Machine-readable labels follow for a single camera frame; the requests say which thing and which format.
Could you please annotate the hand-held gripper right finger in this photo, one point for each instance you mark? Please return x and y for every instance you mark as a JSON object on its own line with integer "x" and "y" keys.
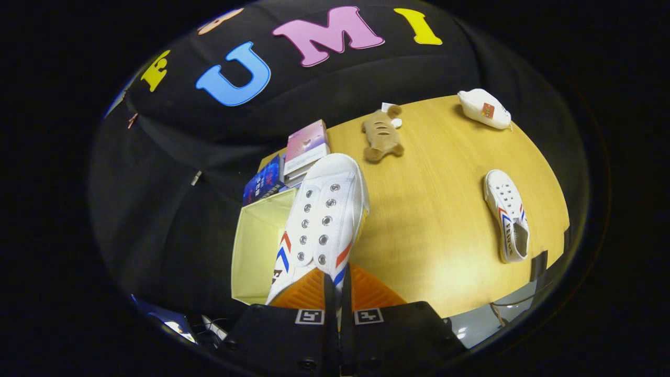
{"x": 346, "y": 335}

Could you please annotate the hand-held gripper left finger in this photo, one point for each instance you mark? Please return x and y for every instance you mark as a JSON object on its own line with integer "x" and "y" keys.
{"x": 330, "y": 335}

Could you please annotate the green fabric storage box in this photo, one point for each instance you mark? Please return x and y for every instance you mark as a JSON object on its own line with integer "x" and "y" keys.
{"x": 256, "y": 251}

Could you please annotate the white striped canvas shoe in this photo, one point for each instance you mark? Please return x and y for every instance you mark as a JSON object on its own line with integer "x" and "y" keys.
{"x": 505, "y": 199}
{"x": 335, "y": 173}

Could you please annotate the lit screen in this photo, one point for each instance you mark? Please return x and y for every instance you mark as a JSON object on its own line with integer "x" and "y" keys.
{"x": 172, "y": 324}

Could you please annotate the white book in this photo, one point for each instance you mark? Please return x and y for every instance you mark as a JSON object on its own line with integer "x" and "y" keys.
{"x": 296, "y": 175}

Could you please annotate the blue cover book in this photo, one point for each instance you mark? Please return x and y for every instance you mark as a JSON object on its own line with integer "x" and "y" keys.
{"x": 264, "y": 180}

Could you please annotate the pink cover book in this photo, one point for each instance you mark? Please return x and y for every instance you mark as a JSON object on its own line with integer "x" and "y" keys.
{"x": 306, "y": 141}

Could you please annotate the brown plush toy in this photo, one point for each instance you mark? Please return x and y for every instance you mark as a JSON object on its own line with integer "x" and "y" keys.
{"x": 382, "y": 136}

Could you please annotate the black table clamp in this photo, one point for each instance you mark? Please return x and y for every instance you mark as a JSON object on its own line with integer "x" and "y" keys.
{"x": 539, "y": 264}
{"x": 567, "y": 238}

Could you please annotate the silver clip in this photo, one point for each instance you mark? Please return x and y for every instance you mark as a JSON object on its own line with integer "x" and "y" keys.
{"x": 196, "y": 178}

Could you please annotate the black backdrop cloth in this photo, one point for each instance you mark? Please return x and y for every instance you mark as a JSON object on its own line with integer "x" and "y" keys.
{"x": 366, "y": 73}

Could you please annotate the white plush toy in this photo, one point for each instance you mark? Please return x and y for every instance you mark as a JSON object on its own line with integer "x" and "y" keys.
{"x": 479, "y": 107}

